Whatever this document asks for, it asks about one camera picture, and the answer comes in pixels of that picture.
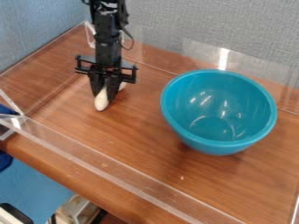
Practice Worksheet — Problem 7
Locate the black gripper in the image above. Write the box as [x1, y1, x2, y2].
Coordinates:
[74, 54, 137, 102]

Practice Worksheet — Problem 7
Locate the white toy mushroom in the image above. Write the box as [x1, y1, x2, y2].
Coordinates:
[93, 81, 128, 112]

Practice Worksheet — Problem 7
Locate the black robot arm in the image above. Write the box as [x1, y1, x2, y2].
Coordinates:
[74, 0, 137, 102]

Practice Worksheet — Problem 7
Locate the blue plastic bowl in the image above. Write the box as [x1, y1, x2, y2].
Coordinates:
[160, 69, 277, 156]

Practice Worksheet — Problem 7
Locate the clear acrylic barrier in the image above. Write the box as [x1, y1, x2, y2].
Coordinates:
[0, 26, 299, 224]

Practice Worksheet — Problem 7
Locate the blue object at left edge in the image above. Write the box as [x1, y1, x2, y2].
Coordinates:
[0, 103, 18, 172]

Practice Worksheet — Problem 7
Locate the black white object below table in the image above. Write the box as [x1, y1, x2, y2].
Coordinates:
[0, 203, 33, 224]

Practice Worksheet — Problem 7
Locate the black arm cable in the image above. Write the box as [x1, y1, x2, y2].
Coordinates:
[117, 11, 136, 51]

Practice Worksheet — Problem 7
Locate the clear acrylic corner bracket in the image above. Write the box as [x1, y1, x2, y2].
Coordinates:
[84, 21, 96, 49]

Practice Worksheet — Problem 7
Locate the white frame under table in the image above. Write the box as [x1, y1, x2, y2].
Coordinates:
[46, 194, 100, 224]

